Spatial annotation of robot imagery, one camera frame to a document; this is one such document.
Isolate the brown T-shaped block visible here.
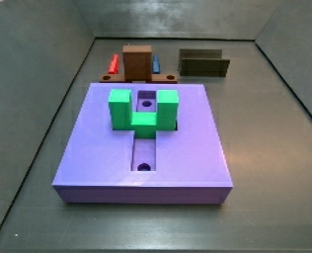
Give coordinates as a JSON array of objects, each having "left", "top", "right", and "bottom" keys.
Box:
[{"left": 99, "top": 45, "right": 177, "bottom": 84}]

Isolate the red peg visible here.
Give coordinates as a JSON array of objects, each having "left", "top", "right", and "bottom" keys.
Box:
[{"left": 107, "top": 54, "right": 119, "bottom": 74}]

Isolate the blue peg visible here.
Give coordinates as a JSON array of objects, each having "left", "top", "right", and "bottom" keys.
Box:
[{"left": 153, "top": 55, "right": 159, "bottom": 74}]

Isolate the purple slotted base board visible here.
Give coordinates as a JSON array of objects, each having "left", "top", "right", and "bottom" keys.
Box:
[{"left": 52, "top": 83, "right": 233, "bottom": 204}]

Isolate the dark grey block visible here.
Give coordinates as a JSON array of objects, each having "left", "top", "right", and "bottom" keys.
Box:
[{"left": 178, "top": 48, "right": 230, "bottom": 77}]

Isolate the green U-shaped block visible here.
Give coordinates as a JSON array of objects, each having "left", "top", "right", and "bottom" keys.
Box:
[{"left": 109, "top": 89, "right": 179, "bottom": 139}]

